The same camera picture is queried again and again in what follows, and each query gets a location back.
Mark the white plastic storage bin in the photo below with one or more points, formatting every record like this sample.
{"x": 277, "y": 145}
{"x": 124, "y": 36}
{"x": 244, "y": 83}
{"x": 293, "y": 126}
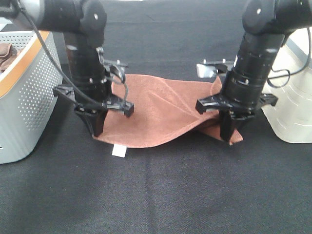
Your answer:
{"x": 291, "y": 117}

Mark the grey perforated laundry basket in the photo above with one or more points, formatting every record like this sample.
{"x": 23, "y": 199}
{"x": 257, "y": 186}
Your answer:
{"x": 26, "y": 96}

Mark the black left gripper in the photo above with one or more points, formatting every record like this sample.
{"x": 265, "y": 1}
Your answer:
{"x": 95, "y": 121}

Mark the brown towel in basket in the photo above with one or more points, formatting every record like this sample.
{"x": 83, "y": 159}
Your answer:
{"x": 7, "y": 55}

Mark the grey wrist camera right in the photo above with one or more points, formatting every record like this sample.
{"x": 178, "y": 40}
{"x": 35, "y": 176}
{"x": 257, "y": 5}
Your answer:
{"x": 211, "y": 69}

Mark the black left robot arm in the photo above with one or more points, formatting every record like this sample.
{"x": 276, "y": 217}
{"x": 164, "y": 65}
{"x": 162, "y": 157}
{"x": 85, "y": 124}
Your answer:
{"x": 82, "y": 22}

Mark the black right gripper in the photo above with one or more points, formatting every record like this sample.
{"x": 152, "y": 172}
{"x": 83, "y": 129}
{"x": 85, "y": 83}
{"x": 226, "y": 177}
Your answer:
{"x": 234, "y": 109}

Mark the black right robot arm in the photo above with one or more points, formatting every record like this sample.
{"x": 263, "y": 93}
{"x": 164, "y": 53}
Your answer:
{"x": 267, "y": 25}

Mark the brown microfibre towel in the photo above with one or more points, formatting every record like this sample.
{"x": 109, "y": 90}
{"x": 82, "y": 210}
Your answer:
{"x": 164, "y": 109}

